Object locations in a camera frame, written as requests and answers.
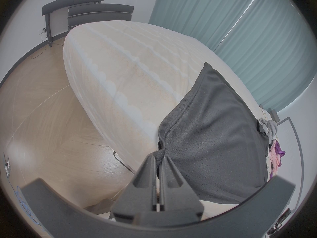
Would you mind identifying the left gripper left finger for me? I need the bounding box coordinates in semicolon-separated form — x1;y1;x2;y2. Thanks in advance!
110;154;158;220

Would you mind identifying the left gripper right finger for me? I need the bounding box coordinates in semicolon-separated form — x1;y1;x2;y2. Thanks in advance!
159;155;204;215

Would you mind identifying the black T-shirt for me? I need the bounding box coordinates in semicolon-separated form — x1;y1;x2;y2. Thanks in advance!
157;62;271;205

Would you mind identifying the bed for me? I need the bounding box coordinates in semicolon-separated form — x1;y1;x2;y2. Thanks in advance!
63;20;304;220

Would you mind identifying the pink garment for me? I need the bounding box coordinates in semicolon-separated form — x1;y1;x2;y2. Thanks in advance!
269;143;283;168

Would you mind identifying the purple garment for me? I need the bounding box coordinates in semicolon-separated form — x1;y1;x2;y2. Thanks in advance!
269;139;286;179

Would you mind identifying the grey garment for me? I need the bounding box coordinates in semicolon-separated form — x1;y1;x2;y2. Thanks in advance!
259;118;279;139

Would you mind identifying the white printed pillow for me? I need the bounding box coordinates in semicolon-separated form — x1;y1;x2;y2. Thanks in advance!
260;108;273;121

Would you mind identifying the grey bedside table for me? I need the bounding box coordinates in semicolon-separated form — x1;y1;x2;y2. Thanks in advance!
259;104;281;122

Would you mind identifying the blue-green curtain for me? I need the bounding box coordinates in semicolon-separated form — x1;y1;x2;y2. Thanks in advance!
149;0;264;51
214;0;317;113

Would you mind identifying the black cable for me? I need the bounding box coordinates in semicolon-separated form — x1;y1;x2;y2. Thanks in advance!
113;151;135;175

